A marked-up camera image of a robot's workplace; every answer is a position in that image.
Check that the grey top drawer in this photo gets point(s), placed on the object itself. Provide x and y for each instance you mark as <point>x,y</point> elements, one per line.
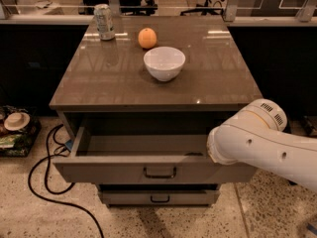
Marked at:
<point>146,159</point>

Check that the silver soda can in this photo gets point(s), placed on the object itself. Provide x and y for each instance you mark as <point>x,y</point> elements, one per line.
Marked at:
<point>103,18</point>

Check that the grey drawer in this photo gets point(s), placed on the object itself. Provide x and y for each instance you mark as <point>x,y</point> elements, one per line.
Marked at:
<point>146,159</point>
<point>159,197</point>

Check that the orange fruit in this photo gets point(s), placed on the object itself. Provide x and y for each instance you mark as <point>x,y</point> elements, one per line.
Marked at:
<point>147,38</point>

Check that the white ceramic bowl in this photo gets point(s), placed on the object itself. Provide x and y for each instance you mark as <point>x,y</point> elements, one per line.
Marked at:
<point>164,63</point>

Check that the grey bottom drawer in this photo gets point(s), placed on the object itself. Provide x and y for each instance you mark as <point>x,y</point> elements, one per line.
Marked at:
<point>159,197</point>

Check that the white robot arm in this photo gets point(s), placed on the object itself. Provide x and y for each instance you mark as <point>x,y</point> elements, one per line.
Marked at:
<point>255,136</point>

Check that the grey drawer cabinet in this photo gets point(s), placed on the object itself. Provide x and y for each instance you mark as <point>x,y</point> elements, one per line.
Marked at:
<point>139,108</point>

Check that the tan toy hat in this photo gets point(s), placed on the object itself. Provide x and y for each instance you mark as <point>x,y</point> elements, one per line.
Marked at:
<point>17,121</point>

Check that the dark box of clutter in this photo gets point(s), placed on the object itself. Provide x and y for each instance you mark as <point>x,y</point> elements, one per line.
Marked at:
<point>18,143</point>

